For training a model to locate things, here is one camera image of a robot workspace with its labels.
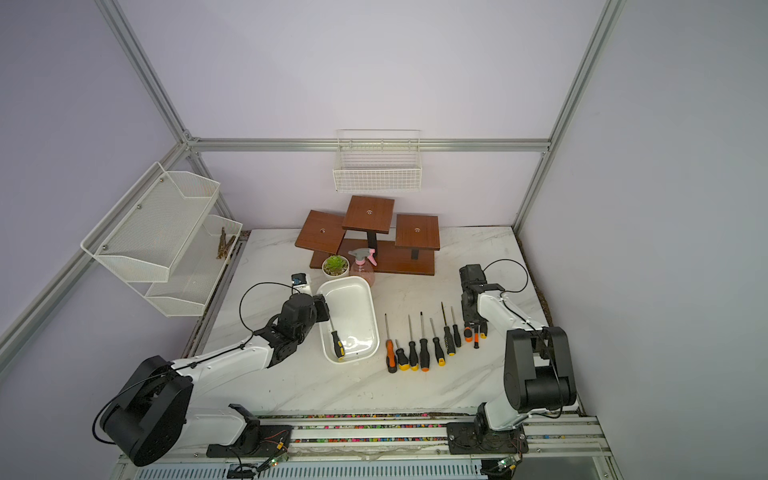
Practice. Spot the potted green succulent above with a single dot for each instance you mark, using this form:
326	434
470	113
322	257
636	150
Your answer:
335	266

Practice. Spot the brown twigs on shelf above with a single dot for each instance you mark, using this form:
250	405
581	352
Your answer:
225	243

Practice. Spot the white mesh shelf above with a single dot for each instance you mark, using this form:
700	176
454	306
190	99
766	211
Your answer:
192	283
143	239

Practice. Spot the small black screwdriver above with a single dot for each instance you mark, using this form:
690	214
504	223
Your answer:
412	355

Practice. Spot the white mesh lower shelf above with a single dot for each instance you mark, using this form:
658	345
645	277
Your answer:
192	283

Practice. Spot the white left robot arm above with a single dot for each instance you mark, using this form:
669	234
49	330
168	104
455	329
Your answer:
154	413

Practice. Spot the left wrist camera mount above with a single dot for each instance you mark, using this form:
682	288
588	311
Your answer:
301	284

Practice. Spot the brown wooden tiered stand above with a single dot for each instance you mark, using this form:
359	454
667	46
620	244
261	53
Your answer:
402	243

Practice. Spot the pink spray bottle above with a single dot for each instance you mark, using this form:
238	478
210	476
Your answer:
363	264

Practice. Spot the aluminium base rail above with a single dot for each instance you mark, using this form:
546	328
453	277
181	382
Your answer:
403	446

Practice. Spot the white storage box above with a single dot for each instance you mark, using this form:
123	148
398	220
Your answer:
352	310

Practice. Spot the white mesh upper shelf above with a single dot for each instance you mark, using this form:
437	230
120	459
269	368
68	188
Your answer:
143	239

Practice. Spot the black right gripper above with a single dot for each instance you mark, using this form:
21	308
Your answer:
468	316

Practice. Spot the aluminium frame post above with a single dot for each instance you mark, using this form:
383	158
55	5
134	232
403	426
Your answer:
607	21

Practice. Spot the black yellow stubby screwdriver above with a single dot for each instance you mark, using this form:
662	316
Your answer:
401	358

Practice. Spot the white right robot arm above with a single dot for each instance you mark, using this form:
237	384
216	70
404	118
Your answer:
537	372

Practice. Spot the white wire wall basket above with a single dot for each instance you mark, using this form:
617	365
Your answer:
373	161

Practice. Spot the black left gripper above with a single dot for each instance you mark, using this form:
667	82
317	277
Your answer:
320	306

